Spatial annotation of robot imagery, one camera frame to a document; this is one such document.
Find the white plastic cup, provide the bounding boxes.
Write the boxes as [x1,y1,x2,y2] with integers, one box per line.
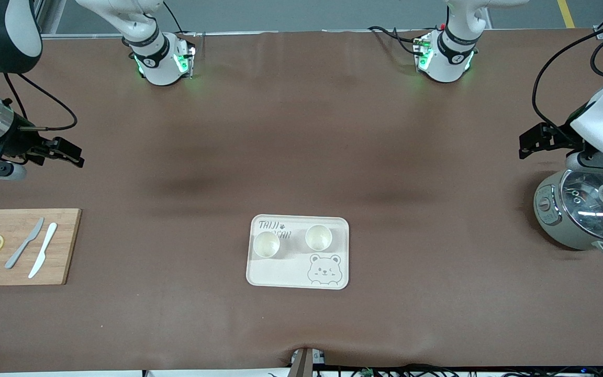
[253,231,281,260]
[305,224,333,252]

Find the glass pot lid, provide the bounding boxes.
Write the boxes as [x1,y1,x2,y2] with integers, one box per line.
[561,169,603,242]

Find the grey-green cooking pot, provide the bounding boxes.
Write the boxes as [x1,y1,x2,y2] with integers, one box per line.
[533,169,603,256]

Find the white plastic knife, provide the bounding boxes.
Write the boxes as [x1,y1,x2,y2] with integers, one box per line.
[28,223,58,279]

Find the grey plastic knife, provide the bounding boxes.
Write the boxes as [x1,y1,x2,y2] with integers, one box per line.
[4,217,45,270]

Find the wooden cutting board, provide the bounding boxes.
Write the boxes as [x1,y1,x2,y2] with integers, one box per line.
[0,208,82,286]

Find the brown table mat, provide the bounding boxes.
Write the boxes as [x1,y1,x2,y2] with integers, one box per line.
[0,29,603,373]

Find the cream bear-print tray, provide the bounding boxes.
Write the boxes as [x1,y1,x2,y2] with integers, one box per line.
[245,214,350,290]

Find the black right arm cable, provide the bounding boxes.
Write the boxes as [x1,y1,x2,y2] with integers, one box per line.
[2,72,79,131]

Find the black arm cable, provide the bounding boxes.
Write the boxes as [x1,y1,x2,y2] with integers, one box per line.
[2,72,79,131]
[532,24,603,138]

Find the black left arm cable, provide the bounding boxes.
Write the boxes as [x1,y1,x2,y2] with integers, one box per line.
[532,24,603,138]

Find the aluminium frame profile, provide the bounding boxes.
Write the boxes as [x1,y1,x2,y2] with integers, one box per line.
[37,0,66,37]

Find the black right base cable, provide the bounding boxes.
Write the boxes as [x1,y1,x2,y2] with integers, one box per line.
[163,0,197,38]

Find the black left base cables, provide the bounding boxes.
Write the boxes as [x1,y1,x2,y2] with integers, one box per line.
[368,25,428,56]

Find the metal table edge bracket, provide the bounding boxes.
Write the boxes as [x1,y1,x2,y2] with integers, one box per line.
[290,347,326,377]

